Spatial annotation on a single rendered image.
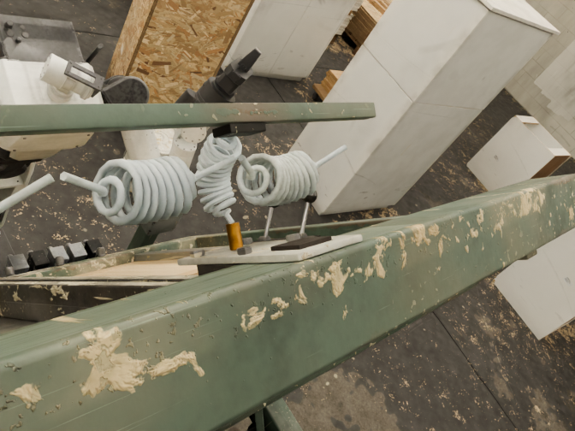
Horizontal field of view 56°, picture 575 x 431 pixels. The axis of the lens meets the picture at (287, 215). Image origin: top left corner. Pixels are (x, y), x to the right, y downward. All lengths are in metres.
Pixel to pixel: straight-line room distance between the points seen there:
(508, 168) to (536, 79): 3.64
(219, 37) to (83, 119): 2.83
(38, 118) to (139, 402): 0.22
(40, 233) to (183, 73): 1.24
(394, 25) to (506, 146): 2.79
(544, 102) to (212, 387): 9.07
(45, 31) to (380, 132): 2.37
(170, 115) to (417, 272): 0.32
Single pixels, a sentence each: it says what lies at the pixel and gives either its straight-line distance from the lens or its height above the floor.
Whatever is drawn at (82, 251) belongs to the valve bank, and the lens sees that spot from 1.90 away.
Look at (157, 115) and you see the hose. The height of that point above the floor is 1.94.
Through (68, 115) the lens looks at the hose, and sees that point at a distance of 0.46.
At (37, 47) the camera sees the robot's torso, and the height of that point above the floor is 1.39.
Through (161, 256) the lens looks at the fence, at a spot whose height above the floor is 1.02.
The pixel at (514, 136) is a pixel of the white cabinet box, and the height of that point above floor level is 0.58.
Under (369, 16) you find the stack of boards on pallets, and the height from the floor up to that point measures 0.43.
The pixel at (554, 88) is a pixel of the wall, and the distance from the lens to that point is 9.34.
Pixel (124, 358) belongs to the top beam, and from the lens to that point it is 0.38.
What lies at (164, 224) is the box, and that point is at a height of 0.81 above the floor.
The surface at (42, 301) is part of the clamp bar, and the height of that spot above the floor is 1.34.
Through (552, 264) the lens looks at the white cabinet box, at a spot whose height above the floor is 0.48.
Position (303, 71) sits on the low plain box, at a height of 0.13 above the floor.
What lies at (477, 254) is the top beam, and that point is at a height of 1.88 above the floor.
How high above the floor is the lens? 2.22
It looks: 37 degrees down
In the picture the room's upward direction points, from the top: 37 degrees clockwise
